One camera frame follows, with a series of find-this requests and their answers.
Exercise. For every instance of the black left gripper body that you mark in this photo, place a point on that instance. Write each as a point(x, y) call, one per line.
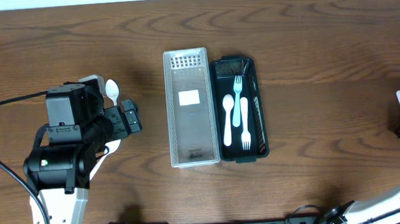
point(122, 119)

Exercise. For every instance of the white plastic spoon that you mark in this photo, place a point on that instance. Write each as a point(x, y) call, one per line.
point(228, 104)
point(112, 91)

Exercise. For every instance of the mint green plastic fork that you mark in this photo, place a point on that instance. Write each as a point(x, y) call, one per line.
point(237, 88)

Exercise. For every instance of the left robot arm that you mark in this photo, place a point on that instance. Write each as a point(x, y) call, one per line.
point(86, 124)

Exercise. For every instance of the white label sticker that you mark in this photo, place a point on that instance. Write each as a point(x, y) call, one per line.
point(189, 97)

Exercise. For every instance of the clear perforated plastic basket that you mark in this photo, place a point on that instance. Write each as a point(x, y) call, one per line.
point(192, 129)

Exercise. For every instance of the dark green plastic basket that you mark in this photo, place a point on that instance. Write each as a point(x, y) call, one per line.
point(223, 72)

